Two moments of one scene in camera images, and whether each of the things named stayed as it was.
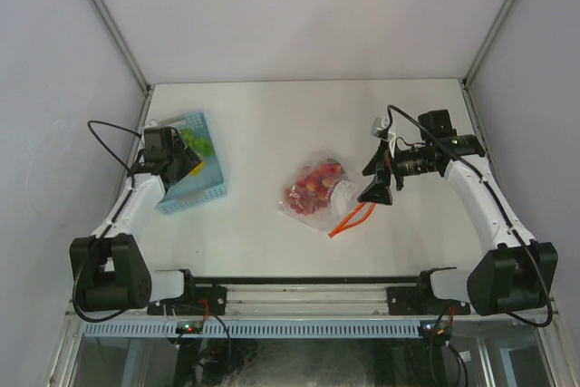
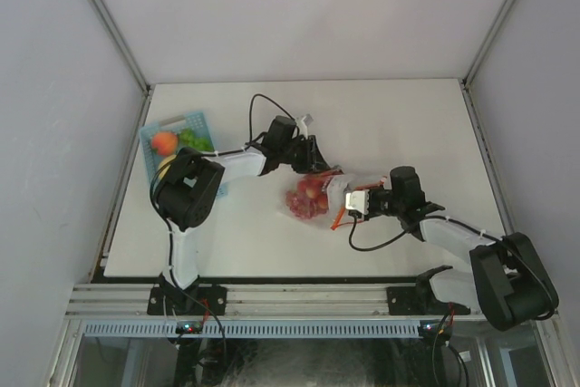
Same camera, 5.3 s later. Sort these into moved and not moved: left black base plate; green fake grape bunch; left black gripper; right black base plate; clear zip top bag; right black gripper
Moved: left black gripper; clear zip top bag; right black gripper
Not moved: green fake grape bunch; right black base plate; left black base plate
